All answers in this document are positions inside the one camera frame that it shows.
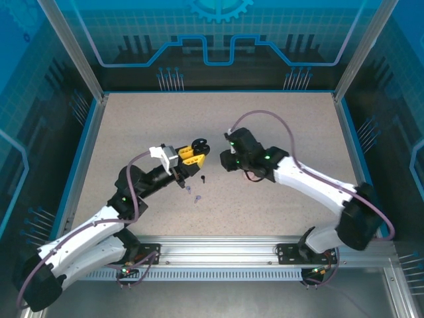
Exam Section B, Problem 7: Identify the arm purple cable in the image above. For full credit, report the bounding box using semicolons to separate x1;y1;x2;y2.
15;151;162;312
231;109;396;289

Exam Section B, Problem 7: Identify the black earbud charging case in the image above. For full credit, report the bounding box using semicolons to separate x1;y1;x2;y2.
191;138;209;154

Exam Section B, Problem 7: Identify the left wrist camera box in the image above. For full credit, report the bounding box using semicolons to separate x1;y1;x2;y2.
148;144;180;176

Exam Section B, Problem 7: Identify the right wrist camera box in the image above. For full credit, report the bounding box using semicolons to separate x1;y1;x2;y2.
224;129;238;155

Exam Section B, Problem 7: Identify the aluminium frame post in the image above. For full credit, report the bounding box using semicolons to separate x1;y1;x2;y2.
332;0;401;103
36;0;111;103

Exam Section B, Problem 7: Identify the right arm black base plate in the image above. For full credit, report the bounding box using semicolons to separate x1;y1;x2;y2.
276;243;338;265

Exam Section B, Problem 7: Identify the metal lower shelf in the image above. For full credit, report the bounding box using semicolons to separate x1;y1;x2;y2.
19;264;424;318

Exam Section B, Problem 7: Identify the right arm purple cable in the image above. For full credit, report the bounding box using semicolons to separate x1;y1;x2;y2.
231;109;396;289

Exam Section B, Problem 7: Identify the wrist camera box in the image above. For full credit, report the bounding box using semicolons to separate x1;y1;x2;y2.
224;129;238;155
148;144;180;176

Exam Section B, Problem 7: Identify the blue trimmed aluminium side rail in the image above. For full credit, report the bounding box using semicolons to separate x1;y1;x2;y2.
49;94;110;241
332;94;394;242

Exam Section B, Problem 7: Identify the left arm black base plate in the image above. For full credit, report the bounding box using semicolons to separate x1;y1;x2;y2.
101;243;162;265

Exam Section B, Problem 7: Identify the aluminium mounting rail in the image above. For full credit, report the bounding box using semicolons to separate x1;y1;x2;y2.
34;234;403;270

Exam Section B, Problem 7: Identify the small led connector board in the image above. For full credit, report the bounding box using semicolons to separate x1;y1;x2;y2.
303;266;332;278
117;263;138;278

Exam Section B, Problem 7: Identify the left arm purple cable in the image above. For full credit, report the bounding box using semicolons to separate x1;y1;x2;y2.
15;151;162;312

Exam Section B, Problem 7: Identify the slotted cable duct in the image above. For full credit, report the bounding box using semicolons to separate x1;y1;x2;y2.
52;268;304;282

